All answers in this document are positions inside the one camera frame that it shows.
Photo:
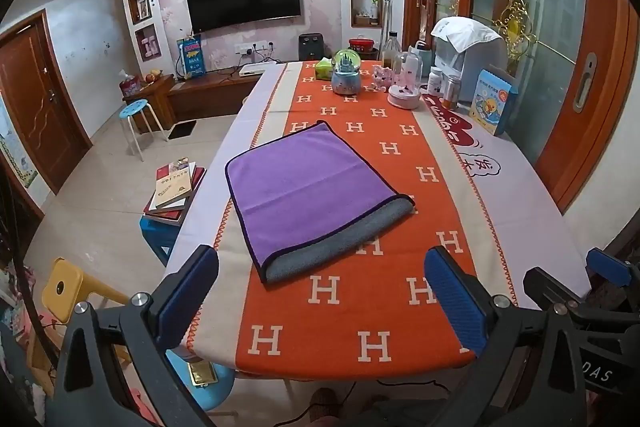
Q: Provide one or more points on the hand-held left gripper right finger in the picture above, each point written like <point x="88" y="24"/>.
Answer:
<point x="457" y="302"/>

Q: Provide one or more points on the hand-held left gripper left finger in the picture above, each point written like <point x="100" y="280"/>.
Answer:
<point x="189" y="289"/>

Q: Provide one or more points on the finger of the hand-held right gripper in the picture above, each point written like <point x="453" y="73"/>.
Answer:
<point x="609" y="266"/>
<point x="547" y="283"/>

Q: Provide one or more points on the purple towel with grey underside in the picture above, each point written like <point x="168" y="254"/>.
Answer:
<point x="305" y="187"/>

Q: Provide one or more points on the gold foil packet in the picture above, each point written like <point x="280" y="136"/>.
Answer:
<point x="202" y="372"/>

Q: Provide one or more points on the stack of books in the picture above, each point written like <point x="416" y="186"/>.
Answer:
<point x="192" y="202"/>

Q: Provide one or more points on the orange letter-print blanket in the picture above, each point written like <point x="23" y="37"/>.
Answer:
<point x="400" y="227"/>

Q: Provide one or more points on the round blue plastic stool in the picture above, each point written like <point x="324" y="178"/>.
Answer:
<point x="222" y="382"/>

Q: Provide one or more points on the tan cover book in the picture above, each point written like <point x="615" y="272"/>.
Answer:
<point x="176" y="188"/>

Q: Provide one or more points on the yellow plastic stool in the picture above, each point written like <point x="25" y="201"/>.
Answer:
<point x="62" y="287"/>

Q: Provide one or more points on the brown slipper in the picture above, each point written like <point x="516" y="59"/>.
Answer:
<point x="327" y="407"/>

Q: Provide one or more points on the blue children's book box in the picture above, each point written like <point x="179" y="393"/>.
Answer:
<point x="492" y="104"/>

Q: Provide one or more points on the round blue stool white legs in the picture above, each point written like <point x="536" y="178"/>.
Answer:
<point x="135" y="109"/>

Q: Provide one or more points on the wooden television cabinet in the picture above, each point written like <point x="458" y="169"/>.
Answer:
<point x="200" y="94"/>

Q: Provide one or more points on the brown glass jar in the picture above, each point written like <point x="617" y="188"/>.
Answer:
<point x="451" y="93"/>

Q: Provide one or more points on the red tissue pack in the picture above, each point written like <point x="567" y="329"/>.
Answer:
<point x="130" y="86"/>

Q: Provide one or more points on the white pill bottle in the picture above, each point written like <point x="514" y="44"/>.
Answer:
<point x="435" y="83"/>

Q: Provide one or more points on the white water dispenser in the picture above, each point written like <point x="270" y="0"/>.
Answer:
<point x="480" y="67"/>

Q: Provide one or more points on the white set-top box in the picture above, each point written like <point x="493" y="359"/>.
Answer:
<point x="257" y="70"/>

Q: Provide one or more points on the blue printed board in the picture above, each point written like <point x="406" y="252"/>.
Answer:
<point x="192" y="57"/>

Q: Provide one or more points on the orange sliding door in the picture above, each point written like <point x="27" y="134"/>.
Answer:
<point x="600" y="32"/>

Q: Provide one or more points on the pink cat figurine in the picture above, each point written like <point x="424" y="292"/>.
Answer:
<point x="382" y="78"/>

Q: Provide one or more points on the brown wooden door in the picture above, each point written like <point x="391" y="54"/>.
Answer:
<point x="37" y="102"/>

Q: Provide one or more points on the teal lidded jug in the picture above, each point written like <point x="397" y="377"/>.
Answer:
<point x="421" y="57"/>

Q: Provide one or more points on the blue snow globe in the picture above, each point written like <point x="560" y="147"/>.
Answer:
<point x="347" y="74"/>

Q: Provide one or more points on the green tissue box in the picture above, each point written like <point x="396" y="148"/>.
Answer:
<point x="324" y="69"/>

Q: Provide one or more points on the glass bottle with brown liquid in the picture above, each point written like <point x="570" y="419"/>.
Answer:
<point x="392" y="52"/>

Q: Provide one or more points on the white cloth cover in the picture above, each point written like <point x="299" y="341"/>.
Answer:
<point x="467" y="34"/>

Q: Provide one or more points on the gold door ornament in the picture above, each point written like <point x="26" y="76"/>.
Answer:
<point x="515" y="14"/>

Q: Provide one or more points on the black countertop appliance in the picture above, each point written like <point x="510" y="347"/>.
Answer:
<point x="310" y="48"/>

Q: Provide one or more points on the red cooking pot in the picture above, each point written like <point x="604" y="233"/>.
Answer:
<point x="363" y="47"/>

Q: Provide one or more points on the metal mop pole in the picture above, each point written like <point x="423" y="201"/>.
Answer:
<point x="387" y="7"/>

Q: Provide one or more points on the wall poster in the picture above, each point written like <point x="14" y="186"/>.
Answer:
<point x="15" y="147"/>

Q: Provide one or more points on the white wall power strip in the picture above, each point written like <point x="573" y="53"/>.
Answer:
<point x="252" y="46"/>

